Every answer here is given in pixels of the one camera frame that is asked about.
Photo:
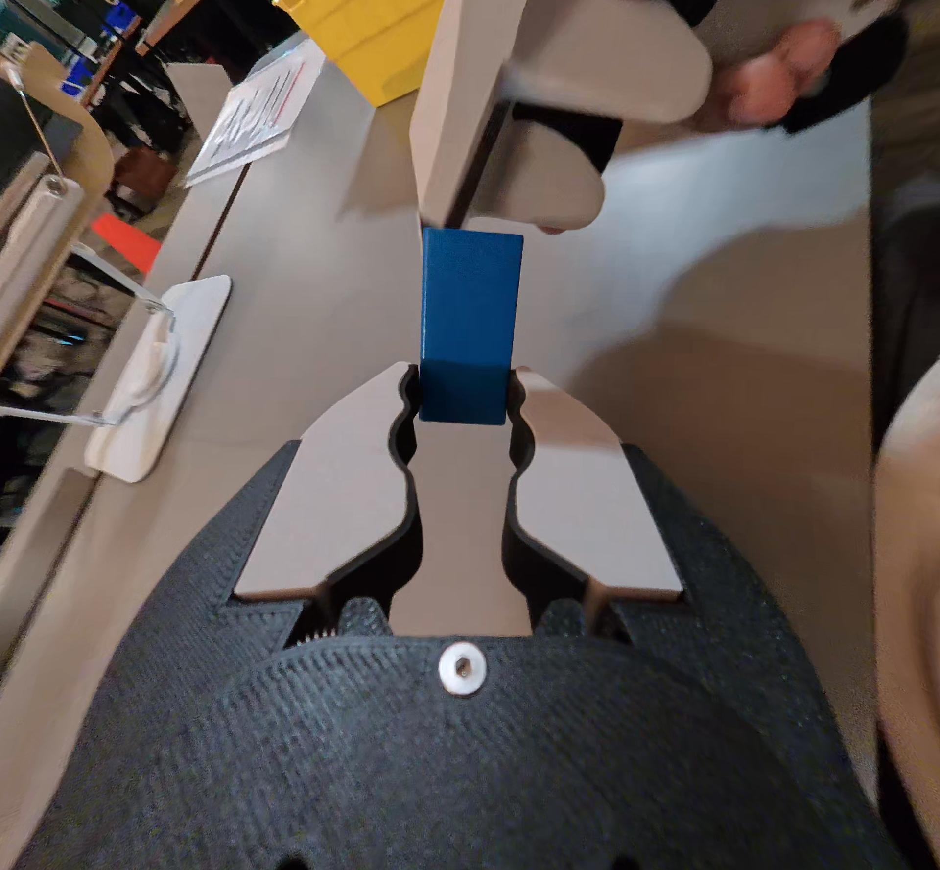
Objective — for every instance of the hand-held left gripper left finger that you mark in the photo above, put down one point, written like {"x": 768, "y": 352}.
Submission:
{"x": 330, "y": 510}

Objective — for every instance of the white tablet stand with board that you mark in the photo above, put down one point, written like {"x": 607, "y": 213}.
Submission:
{"x": 44, "y": 224}

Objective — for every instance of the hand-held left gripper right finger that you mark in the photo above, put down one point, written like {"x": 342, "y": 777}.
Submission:
{"x": 595, "y": 510}

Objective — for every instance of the blue rectangular block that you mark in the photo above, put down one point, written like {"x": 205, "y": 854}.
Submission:
{"x": 470, "y": 312}

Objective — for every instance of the person's right hand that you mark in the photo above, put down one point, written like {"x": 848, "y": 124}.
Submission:
{"x": 771, "y": 77}

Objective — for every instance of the printed paper sheet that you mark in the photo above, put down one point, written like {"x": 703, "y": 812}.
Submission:
{"x": 250, "y": 113}

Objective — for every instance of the grey cardboard panel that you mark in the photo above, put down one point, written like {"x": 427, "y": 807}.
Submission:
{"x": 198, "y": 91}

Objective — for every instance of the red plastic crate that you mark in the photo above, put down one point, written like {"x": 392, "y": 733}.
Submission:
{"x": 125, "y": 238}

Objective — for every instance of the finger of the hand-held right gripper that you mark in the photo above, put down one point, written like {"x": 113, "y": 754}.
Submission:
{"x": 624, "y": 62}
{"x": 462, "y": 77}

